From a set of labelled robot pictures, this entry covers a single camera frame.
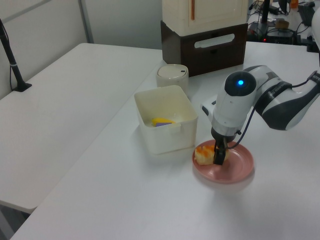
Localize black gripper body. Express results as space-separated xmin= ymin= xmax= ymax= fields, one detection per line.
xmin=210 ymin=125 xmax=237 ymax=144

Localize black background pole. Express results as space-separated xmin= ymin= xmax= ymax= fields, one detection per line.
xmin=259 ymin=0 xmax=271 ymax=25

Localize pink round plate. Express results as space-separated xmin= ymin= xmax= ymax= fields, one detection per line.
xmin=192 ymin=139 xmax=255 ymax=185

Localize orange glazed toy bread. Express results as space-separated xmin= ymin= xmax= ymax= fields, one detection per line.
xmin=194 ymin=144 xmax=230 ymax=167

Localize yellow and purple toy piece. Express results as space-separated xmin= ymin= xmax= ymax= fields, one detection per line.
xmin=151 ymin=117 xmax=177 ymax=128

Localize dark robot arm cable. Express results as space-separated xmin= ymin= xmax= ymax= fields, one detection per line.
xmin=226 ymin=104 xmax=257 ymax=151

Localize white square plastic container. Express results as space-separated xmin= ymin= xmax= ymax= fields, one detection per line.
xmin=133 ymin=84 xmax=199 ymax=155

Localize black table clamp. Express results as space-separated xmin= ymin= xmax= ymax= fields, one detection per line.
xmin=305 ymin=34 xmax=320 ymax=53

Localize black camera stand pole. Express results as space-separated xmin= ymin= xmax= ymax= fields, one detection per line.
xmin=0 ymin=18 xmax=33 ymax=93

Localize small cardboard box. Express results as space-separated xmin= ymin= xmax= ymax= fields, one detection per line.
xmin=274 ymin=19 xmax=290 ymax=29

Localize brown drawer box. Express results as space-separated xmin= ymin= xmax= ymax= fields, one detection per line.
xmin=160 ymin=20 xmax=249 ymax=77

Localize black device with red light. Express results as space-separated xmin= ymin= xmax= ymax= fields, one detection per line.
xmin=247 ymin=20 xmax=296 ymax=45

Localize cream round mini bin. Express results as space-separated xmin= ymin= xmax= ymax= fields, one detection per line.
xmin=155 ymin=63 xmax=190 ymax=97

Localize grey partition frame post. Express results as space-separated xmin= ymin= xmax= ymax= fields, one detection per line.
xmin=79 ymin=0 xmax=95 ymax=44

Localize cream toy cabinet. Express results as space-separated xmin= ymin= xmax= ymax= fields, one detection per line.
xmin=161 ymin=0 xmax=249 ymax=36

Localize black keyboard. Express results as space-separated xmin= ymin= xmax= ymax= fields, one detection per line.
xmin=297 ymin=4 xmax=316 ymax=26

